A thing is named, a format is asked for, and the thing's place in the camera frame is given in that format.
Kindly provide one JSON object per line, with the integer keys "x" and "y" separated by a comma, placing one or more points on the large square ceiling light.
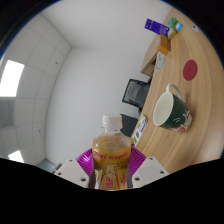
{"x": 11, "y": 78}

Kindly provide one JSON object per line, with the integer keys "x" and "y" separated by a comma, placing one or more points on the orange wooden box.
{"x": 164, "y": 45}

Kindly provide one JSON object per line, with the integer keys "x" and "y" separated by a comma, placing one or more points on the wooden side desk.
{"x": 150, "y": 61}

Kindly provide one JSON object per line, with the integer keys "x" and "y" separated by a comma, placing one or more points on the flat green box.
{"x": 172, "y": 22}

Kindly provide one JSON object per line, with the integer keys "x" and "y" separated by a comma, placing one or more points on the green white-lined mug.
{"x": 178, "y": 115}

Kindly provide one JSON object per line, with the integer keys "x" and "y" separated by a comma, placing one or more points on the yellow-labelled tea drink bottle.
{"x": 111, "y": 156}

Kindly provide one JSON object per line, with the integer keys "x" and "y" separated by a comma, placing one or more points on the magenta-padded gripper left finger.
{"x": 83, "y": 163}

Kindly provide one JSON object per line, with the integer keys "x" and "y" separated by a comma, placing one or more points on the grey ceiling air vent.
{"x": 6, "y": 113}

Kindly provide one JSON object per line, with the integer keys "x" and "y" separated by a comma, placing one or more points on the purple upright box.
{"x": 156, "y": 27}

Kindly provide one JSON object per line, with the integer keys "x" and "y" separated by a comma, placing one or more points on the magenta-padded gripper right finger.
{"x": 138, "y": 163}

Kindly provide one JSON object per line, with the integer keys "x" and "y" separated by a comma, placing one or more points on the white printed leaflet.
{"x": 140, "y": 128}

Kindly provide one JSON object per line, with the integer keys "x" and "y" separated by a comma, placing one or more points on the small square ceiling light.
{"x": 16, "y": 156}

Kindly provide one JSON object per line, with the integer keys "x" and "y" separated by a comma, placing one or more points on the tiny white table object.
{"x": 195, "y": 28}

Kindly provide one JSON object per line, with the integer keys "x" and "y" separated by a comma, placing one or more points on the flat round red coaster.
{"x": 190, "y": 70}

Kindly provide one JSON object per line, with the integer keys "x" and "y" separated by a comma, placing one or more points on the small tan box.
{"x": 172, "y": 33}

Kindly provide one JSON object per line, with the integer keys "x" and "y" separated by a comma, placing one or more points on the black mesh office chair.
{"x": 135, "y": 93}

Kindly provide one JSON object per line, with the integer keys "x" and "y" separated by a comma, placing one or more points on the small light blue box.
{"x": 179, "y": 27}

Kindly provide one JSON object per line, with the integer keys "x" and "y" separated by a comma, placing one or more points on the white paper sheet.
{"x": 160, "y": 61}

